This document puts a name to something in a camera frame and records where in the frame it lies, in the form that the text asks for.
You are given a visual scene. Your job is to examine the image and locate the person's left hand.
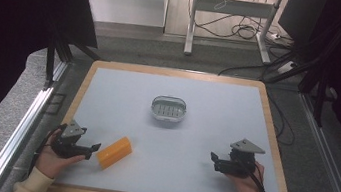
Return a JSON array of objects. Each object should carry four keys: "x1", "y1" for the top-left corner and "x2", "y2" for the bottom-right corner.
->
[{"x1": 33, "y1": 125, "x2": 91, "y2": 184}]

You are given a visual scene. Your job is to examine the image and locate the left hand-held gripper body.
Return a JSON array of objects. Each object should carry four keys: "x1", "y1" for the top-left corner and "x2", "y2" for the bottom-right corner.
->
[{"x1": 49, "y1": 117, "x2": 96, "y2": 162}]

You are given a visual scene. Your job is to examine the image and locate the hand-held gripper cable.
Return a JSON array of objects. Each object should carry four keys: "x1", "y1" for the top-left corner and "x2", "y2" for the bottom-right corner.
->
[
  {"x1": 26, "y1": 118, "x2": 69, "y2": 182},
  {"x1": 243, "y1": 160, "x2": 275, "y2": 192}
]

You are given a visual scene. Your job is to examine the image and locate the left hand-held gripper cable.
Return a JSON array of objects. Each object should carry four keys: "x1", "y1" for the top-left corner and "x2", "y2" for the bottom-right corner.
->
[{"x1": 26, "y1": 118, "x2": 69, "y2": 182}]

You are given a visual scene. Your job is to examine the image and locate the black metal stand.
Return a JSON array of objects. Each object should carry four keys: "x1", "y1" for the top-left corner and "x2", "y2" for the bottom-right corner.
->
[
  {"x1": 257, "y1": 0, "x2": 341, "y2": 131},
  {"x1": 37, "y1": 17, "x2": 106, "y2": 97}
]

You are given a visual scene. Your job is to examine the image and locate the orange soap bar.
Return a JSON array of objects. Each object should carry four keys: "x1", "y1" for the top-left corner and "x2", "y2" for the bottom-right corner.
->
[{"x1": 94, "y1": 131, "x2": 135, "y2": 174}]

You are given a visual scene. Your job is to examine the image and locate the white power strip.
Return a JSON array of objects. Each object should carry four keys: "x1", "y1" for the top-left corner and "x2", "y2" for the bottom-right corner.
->
[{"x1": 276, "y1": 59, "x2": 298, "y2": 77}]

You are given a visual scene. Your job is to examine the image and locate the black floor cables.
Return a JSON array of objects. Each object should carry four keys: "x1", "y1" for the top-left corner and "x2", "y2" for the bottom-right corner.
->
[{"x1": 170, "y1": 0, "x2": 316, "y2": 148}]

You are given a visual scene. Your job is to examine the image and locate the grey soap dish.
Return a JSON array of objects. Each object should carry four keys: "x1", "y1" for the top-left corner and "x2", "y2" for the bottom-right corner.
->
[{"x1": 148, "y1": 93, "x2": 189, "y2": 124}]

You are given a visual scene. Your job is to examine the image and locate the right hand-held gripper cable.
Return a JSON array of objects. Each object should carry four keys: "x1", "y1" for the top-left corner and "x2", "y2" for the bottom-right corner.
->
[{"x1": 243, "y1": 160, "x2": 275, "y2": 192}]

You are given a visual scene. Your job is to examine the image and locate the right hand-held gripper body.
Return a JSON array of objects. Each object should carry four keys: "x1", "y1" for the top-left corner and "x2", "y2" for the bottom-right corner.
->
[{"x1": 212, "y1": 134, "x2": 268, "y2": 182}]

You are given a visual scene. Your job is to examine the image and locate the person's right hand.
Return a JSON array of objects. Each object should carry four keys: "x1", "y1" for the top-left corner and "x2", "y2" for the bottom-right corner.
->
[{"x1": 225, "y1": 157, "x2": 267, "y2": 192}]

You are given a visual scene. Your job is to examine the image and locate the white desk frame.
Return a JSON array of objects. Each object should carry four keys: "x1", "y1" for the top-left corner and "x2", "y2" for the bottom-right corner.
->
[{"x1": 182, "y1": 0, "x2": 285, "y2": 68}]

